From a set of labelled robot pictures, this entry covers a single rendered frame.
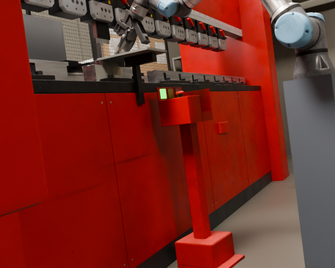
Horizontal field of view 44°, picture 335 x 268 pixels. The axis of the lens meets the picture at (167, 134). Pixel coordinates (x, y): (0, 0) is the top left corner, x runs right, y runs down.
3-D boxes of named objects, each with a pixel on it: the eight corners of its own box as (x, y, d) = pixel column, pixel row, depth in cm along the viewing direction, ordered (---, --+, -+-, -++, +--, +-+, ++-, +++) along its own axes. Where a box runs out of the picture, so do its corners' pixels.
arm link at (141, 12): (151, 10, 188) (142, 7, 180) (147, 19, 189) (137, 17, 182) (139, 2, 190) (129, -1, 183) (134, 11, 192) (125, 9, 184)
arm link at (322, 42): (332, 49, 159) (327, 13, 159) (321, 47, 149) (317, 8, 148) (300, 55, 167) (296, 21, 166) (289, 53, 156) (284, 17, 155)
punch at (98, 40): (98, 41, 190) (95, 21, 190) (94, 42, 191) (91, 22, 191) (110, 43, 199) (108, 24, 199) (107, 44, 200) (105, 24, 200)
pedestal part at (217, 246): (225, 273, 181) (221, 245, 180) (177, 267, 196) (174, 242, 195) (244, 257, 197) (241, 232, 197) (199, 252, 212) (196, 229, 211)
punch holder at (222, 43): (220, 48, 325) (218, 27, 325) (210, 50, 329) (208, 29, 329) (227, 50, 339) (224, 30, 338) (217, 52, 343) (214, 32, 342)
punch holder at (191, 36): (189, 40, 272) (185, 15, 272) (177, 43, 276) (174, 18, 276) (198, 42, 286) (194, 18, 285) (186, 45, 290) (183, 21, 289)
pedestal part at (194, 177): (204, 239, 193) (189, 123, 191) (193, 238, 197) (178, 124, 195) (211, 235, 198) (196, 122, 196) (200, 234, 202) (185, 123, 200)
